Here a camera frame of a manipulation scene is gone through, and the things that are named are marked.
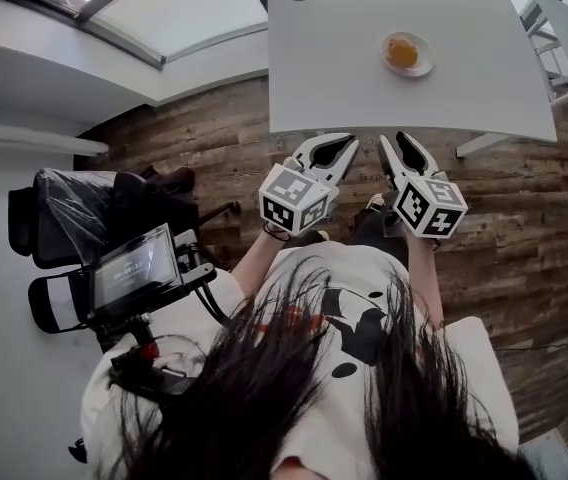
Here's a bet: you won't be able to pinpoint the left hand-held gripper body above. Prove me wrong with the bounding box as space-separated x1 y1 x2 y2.
257 156 341 237

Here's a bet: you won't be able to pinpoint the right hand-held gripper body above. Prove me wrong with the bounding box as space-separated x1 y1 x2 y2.
382 170 470 242

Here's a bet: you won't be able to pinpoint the small white plate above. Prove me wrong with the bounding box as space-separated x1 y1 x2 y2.
378 30 437 78

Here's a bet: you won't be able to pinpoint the person's left forearm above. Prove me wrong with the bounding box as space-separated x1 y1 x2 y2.
230 226 286 300

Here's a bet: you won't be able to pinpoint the person's right forearm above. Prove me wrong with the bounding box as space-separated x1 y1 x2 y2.
402 234 446 328

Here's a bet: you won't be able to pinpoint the black wrist band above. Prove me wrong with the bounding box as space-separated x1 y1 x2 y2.
262 219 293 243

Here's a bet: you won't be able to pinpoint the person's black trousers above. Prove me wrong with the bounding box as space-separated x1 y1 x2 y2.
287 206 411 270

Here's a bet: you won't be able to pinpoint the white curved table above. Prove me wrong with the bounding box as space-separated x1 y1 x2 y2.
265 0 561 159

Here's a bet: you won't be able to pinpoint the black jacket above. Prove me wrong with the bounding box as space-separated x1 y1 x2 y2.
112 164 201 242

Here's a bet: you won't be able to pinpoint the dark-framed window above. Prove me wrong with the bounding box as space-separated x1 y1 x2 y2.
0 0 271 72

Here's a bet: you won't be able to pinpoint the white printed t-shirt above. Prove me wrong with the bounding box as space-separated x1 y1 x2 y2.
80 244 521 480

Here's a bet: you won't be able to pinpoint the black plastic-wrapped office chair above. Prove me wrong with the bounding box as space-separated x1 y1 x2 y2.
7 166 241 270

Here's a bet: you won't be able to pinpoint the black and white folding chair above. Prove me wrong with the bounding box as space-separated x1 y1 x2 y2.
27 271 96 335

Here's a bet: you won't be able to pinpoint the black cable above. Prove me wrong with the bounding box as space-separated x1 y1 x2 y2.
492 336 568 353

